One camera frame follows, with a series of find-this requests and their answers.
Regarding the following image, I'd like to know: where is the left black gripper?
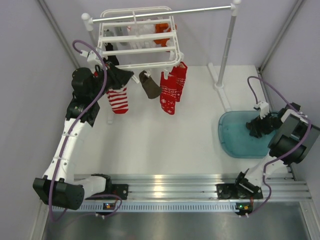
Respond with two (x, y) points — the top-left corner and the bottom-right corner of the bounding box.
(89, 61), (134, 101)

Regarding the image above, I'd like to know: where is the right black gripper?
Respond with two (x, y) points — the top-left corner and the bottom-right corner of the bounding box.
(250, 109), (283, 139)

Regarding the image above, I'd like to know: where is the brown grey sock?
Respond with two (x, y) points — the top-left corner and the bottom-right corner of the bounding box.
(139, 70), (162, 99)
(245, 122), (258, 137)

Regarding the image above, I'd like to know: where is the white clip sock hanger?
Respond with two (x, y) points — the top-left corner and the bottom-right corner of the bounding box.
(92, 6), (184, 75)

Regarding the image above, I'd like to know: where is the red snowflake sock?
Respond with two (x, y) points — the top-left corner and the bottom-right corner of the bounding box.
(160, 72), (177, 115)

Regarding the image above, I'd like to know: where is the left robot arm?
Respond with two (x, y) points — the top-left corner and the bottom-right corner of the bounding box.
(32, 62), (134, 210)

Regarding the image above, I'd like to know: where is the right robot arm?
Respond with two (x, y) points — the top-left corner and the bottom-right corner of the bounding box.
(216, 102), (320, 200)

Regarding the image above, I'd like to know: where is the black sock right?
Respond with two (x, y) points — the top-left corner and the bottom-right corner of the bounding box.
(107, 55), (120, 66)

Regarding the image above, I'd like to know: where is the black sock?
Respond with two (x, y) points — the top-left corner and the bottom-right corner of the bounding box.
(107, 55), (120, 66)
(104, 42), (114, 51)

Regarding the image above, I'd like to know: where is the red white striped sock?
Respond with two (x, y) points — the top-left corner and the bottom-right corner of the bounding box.
(106, 87), (129, 115)

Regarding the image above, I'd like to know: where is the black sock left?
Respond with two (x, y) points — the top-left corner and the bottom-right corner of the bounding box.
(104, 42), (114, 51)

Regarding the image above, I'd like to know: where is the teal plastic basin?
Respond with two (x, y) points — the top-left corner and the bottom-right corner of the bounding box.
(217, 111), (276, 159)

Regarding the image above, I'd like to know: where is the silver drying rack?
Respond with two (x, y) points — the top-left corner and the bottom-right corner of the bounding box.
(81, 0), (241, 112)

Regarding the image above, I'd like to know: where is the orange sock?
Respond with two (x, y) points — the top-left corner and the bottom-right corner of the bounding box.
(153, 23), (176, 48)

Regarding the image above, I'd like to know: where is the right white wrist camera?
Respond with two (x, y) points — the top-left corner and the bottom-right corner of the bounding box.
(253, 101), (270, 119)

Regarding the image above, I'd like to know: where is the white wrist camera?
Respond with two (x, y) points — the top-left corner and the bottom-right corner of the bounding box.
(80, 50), (104, 68)
(253, 101), (270, 119)

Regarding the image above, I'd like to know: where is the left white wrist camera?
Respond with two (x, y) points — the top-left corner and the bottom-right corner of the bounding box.
(80, 50), (104, 68)

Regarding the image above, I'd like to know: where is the aluminium mounting rail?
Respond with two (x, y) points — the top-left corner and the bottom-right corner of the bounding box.
(78, 172), (312, 213)

